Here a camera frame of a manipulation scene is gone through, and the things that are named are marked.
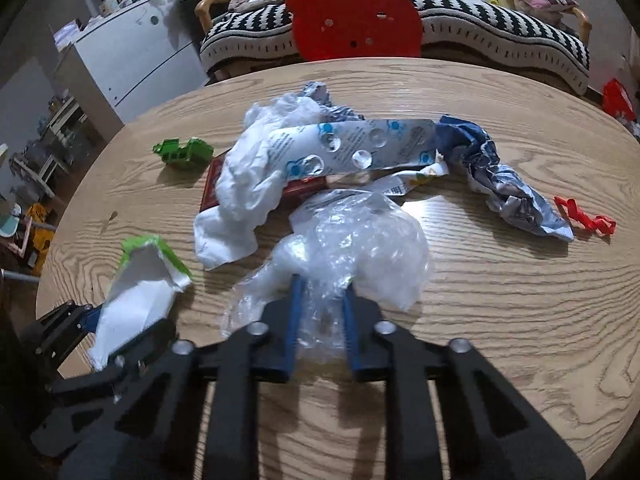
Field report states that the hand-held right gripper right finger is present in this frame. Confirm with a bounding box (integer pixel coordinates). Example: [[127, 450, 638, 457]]
[[345, 281, 586, 480]]

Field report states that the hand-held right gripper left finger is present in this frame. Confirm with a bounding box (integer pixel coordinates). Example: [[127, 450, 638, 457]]
[[59, 275, 307, 480]]

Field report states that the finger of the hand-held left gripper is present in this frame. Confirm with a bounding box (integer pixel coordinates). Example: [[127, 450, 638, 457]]
[[30, 318, 179, 454], [19, 301, 104, 372]]

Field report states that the white and green paper wrapper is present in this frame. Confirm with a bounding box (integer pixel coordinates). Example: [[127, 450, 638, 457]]
[[87, 234, 193, 372]]

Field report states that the clear plastic bag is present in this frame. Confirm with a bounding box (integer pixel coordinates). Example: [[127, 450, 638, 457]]
[[220, 189, 432, 363]]

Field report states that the white barcode label paper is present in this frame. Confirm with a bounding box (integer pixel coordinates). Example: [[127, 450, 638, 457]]
[[370, 162, 450, 198]]

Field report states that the yellow toy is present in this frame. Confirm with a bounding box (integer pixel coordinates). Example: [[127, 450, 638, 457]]
[[24, 202, 57, 272]]

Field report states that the white crumpled plastic bag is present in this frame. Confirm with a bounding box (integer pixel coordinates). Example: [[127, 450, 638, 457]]
[[194, 92, 331, 271]]

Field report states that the flat red box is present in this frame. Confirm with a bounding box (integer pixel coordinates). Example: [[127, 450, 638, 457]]
[[200, 156, 328, 213]]

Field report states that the white blue bubble-print packet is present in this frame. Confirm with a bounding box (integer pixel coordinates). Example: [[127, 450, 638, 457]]
[[267, 119, 438, 181]]

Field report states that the green toy truck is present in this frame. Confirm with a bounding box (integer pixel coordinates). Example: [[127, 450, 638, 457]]
[[152, 137, 214, 168]]

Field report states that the white shelf rack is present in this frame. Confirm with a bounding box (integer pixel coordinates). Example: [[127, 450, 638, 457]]
[[10, 95, 96, 201]]

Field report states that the large blue silver foil bag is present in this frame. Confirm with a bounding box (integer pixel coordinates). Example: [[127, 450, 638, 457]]
[[434, 115, 575, 243]]

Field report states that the red plastic scrap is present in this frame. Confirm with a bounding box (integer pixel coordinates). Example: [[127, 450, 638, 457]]
[[554, 196, 617, 236]]

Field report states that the white cabinet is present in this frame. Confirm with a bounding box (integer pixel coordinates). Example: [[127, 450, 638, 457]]
[[52, 0, 211, 126]]

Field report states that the black and white striped sofa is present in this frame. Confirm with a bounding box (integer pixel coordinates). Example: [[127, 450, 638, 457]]
[[196, 0, 592, 96]]

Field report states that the red bag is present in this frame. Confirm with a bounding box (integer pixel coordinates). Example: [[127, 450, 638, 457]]
[[601, 78, 638, 123]]

